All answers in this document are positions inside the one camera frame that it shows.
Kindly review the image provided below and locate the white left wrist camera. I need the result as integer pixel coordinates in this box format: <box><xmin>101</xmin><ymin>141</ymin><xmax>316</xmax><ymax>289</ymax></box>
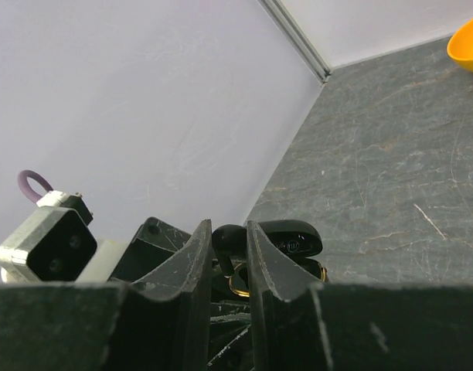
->
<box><xmin>0</xmin><ymin>191</ymin><xmax>129</xmax><ymax>284</ymax></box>

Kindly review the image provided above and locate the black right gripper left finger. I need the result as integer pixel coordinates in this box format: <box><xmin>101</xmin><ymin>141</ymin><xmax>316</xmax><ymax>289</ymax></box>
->
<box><xmin>0</xmin><ymin>220</ymin><xmax>212</xmax><ymax>370</ymax></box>

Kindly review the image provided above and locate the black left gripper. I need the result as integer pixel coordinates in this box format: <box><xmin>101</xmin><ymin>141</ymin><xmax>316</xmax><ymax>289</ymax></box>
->
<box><xmin>108</xmin><ymin>216</ymin><xmax>253</xmax><ymax>371</ymax></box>

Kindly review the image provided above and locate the black earbud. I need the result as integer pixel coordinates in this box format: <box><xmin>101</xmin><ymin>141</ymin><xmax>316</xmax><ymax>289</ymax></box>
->
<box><xmin>212</xmin><ymin>224</ymin><xmax>247</xmax><ymax>277</ymax></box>

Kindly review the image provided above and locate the black earbud charging case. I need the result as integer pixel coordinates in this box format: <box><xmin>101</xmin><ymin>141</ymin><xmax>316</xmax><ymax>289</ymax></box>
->
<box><xmin>212</xmin><ymin>220</ymin><xmax>329</xmax><ymax>301</ymax></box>

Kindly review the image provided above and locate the orange plastic bowl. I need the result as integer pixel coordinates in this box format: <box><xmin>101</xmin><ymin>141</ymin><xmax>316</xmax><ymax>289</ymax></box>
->
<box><xmin>447</xmin><ymin>19</ymin><xmax>473</xmax><ymax>73</ymax></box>

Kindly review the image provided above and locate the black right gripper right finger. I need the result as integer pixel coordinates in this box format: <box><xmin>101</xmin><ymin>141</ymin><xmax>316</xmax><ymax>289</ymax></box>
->
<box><xmin>247</xmin><ymin>221</ymin><xmax>473</xmax><ymax>370</ymax></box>

